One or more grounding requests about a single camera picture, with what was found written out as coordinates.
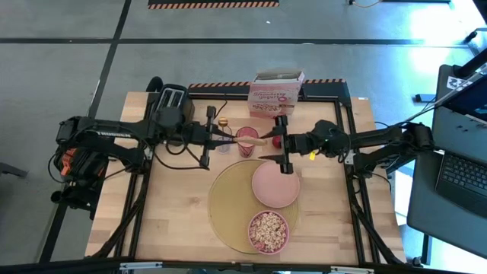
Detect black two-slot toaster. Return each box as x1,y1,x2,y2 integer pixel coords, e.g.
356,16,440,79
151,84,196,148

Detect slice of toast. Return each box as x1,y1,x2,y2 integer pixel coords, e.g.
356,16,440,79
232,135,269,148

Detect grey desk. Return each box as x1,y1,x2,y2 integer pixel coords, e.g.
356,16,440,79
406,64,487,260

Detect ring cereal pieces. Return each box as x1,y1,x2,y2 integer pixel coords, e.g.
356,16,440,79
250,212,288,253

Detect pink cereal box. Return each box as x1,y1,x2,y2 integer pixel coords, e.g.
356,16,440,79
247,68,306,119

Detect round woven tan placemat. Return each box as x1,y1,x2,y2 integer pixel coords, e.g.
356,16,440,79
207,159,301,255

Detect black laptop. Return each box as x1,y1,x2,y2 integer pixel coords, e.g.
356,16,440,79
433,74,487,218

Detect clear drinking glass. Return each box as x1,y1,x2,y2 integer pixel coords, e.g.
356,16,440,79
215,123,234,155

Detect pink tumbler with milk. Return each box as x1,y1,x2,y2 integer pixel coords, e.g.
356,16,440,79
235,126,260,159

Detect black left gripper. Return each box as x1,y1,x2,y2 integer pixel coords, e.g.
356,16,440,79
186,105,245,171

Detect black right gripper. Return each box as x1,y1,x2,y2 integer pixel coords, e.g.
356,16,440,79
258,115,319,175

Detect pink bowl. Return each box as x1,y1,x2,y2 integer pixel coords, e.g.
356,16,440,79
247,210,291,256

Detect bundle of loose cables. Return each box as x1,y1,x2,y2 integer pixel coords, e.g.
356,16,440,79
374,97,437,130

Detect long hazard striped floor strip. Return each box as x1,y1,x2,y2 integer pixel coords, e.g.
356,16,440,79
147,0,281,11

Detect black crossbar with silver brackets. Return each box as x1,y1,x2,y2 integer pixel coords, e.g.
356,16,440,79
0,257,487,274

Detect hazard striped black bar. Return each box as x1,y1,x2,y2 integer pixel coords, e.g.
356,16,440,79
187,78,347,98

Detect black toaster power cable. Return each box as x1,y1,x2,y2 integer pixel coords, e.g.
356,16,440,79
212,99,229,115

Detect black rounded object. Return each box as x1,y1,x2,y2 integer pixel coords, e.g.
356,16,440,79
146,75,165,94

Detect salmon pink plate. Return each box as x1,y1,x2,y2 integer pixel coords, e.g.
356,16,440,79
251,160,301,209

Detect black metal table frame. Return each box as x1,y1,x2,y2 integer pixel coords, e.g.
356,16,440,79
91,81,407,267

